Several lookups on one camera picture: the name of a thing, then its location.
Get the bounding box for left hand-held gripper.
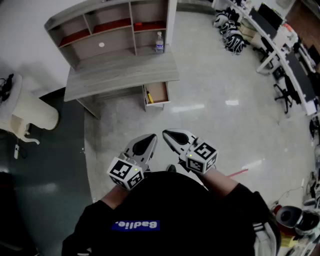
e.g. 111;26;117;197
106;133;158;191

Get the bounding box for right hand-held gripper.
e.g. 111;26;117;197
162;128;218;175

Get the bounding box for wooden desk drawer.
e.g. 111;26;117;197
142;81;172;107

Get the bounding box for person's left forearm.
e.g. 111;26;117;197
101;185;131;210

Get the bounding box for person's right forearm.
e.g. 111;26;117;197
199;166;239;201

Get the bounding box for person's black shirt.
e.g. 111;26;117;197
61;171;279;256

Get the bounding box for red floor tape line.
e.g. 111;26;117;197
228;168;249;177

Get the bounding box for grey wooden desk with hutch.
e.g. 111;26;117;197
44;0;181;120

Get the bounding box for clear plastic water bottle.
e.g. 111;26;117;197
154;31;165;54

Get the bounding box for black white patterned helmet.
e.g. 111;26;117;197
224;33;247;55
213;11;232;29
221;21;241;39

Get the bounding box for cream ribbed chair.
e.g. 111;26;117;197
0;73;61;146

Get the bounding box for black office chair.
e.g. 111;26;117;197
252;37;276;63
273;74;301;115

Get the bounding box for black grey round device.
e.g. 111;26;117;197
273;204;320;237

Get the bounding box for beige cardboard box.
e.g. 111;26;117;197
238;23;261;43

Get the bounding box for long white office desk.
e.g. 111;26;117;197
212;0;320;116

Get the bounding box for black computer monitor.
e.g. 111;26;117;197
257;2;285;31
284;51;317;101

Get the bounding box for black cable bundle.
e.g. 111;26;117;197
0;73;15;101

